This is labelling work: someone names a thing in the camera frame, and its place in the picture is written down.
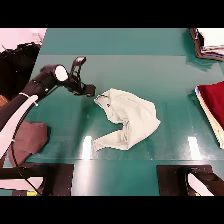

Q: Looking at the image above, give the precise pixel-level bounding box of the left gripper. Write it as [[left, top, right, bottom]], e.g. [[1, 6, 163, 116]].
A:
[[65, 78, 97, 98]]

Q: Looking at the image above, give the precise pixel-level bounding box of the pale green shirt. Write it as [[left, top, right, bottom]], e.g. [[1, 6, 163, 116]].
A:
[[92, 87, 162, 152]]

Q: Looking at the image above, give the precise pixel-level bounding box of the brown garment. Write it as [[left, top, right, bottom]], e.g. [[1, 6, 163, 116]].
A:
[[2, 120, 50, 168]]

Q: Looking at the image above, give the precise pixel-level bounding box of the red garment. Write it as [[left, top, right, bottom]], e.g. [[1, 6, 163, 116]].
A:
[[197, 80, 224, 131]]

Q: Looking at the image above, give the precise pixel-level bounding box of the cream garment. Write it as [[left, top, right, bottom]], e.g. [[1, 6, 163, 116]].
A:
[[194, 87, 224, 150]]

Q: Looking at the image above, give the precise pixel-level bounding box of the heap of clothes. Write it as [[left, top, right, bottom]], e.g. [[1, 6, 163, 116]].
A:
[[189, 28, 224, 62]]

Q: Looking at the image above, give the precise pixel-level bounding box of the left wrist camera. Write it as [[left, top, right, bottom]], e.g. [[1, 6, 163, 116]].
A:
[[70, 56, 87, 81]]

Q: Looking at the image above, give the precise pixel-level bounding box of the black cable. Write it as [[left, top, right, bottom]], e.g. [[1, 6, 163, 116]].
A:
[[10, 113, 44, 197]]

